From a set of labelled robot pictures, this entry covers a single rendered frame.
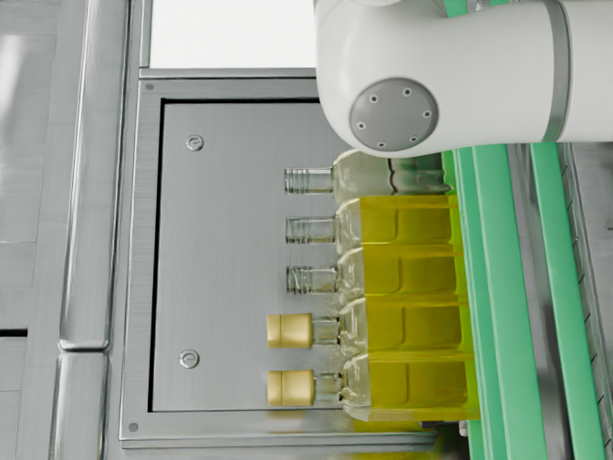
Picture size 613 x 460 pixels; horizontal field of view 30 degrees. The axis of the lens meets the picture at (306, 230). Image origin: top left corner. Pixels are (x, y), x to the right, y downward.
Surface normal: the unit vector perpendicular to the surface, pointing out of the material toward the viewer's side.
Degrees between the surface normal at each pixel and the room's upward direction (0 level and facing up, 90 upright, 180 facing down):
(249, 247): 90
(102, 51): 90
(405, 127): 98
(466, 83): 98
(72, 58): 90
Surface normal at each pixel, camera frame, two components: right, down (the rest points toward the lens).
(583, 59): 0.02, -0.07
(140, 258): 0.03, -0.48
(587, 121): 0.02, 0.74
